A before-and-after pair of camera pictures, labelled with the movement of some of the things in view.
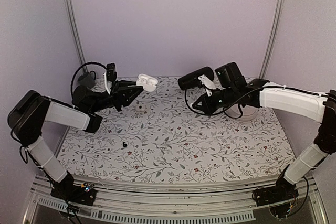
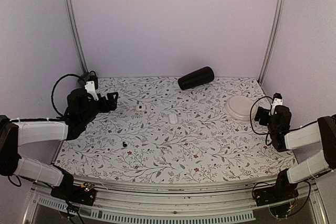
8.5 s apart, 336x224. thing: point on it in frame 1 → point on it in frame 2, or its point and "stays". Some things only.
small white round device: (140, 108) stays
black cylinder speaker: (191, 81) stays
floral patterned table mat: (159, 132) stays
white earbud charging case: (148, 83) → (173, 118)
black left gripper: (122, 94) → (112, 105)
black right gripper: (208, 109) → (264, 112)
